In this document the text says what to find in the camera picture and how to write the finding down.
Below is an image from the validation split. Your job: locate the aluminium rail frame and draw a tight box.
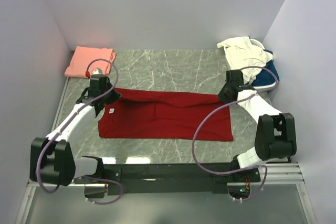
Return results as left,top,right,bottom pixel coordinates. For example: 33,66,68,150
18,78,316,223

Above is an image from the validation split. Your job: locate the blue t shirt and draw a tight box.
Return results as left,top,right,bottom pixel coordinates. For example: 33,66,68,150
251,50,280,86

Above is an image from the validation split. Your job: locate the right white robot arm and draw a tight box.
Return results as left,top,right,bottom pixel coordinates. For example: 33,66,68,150
218,69,297,182

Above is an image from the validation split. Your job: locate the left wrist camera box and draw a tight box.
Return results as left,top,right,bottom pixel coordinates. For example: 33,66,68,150
85,68,103,79

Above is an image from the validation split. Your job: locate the white laundry basket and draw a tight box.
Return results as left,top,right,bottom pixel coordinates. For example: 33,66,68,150
253,82,278,92

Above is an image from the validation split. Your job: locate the folded pink t shirt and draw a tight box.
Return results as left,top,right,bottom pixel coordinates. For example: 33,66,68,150
64,46,117,78

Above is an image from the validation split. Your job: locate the black base beam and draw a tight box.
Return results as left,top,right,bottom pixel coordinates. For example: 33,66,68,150
74,163,261,194

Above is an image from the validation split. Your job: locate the white t shirt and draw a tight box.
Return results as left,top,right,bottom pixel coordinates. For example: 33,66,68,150
217,36,274,84

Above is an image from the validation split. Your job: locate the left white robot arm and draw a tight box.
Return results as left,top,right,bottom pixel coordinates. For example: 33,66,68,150
29,74,121,186

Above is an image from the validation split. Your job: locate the red t shirt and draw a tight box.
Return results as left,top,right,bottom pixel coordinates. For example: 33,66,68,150
98,88,223,140

